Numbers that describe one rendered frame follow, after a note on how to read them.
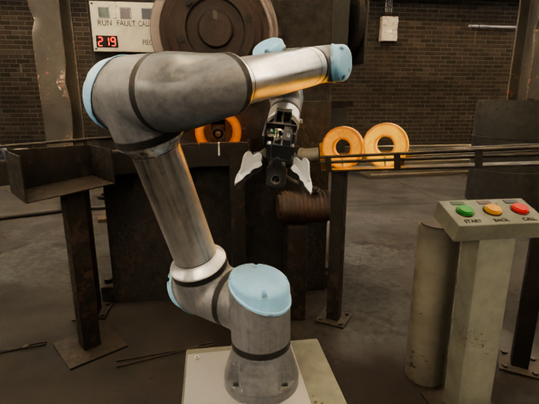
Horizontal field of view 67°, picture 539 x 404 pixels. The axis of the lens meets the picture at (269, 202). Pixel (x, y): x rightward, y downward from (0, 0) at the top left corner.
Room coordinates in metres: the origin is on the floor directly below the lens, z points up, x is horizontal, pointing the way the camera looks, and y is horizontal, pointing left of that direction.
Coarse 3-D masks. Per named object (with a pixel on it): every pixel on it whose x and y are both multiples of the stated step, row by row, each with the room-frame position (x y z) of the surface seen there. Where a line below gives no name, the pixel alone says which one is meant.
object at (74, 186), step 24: (24, 168) 1.31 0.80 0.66; (48, 168) 1.36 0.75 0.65; (72, 168) 1.41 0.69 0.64; (96, 168) 1.41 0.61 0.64; (24, 192) 1.13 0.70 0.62; (48, 192) 1.23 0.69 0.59; (72, 192) 1.22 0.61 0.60; (72, 216) 1.27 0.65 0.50; (72, 240) 1.27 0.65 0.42; (72, 264) 1.27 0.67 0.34; (72, 288) 1.30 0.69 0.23; (96, 312) 1.30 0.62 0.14; (72, 336) 1.36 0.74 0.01; (96, 336) 1.30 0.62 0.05; (72, 360) 1.21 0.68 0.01
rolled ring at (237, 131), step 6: (228, 120) 1.63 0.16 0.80; (234, 120) 1.63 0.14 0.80; (204, 126) 1.61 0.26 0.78; (234, 126) 1.63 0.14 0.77; (240, 126) 1.63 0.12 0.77; (198, 132) 1.61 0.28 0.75; (234, 132) 1.63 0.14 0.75; (240, 132) 1.63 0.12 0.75; (198, 138) 1.61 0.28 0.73; (204, 138) 1.61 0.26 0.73; (234, 138) 1.63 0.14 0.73; (240, 138) 1.63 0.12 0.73
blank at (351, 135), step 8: (336, 128) 1.49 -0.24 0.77; (344, 128) 1.48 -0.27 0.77; (352, 128) 1.48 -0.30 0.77; (328, 136) 1.50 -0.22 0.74; (336, 136) 1.49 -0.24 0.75; (344, 136) 1.48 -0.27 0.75; (352, 136) 1.46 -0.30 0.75; (360, 136) 1.46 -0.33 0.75; (328, 144) 1.50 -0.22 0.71; (352, 144) 1.46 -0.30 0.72; (360, 144) 1.45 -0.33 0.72; (328, 152) 1.50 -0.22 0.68; (336, 152) 1.51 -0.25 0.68; (352, 152) 1.46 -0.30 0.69; (360, 152) 1.45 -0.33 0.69
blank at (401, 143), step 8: (376, 128) 1.42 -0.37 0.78; (384, 128) 1.41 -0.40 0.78; (392, 128) 1.40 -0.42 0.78; (400, 128) 1.39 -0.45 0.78; (368, 136) 1.43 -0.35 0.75; (376, 136) 1.42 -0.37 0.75; (392, 136) 1.40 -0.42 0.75; (400, 136) 1.38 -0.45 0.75; (368, 144) 1.43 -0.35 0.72; (376, 144) 1.44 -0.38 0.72; (400, 144) 1.38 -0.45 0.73; (408, 144) 1.39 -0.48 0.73; (368, 152) 1.43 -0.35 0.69; (376, 152) 1.42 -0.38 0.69
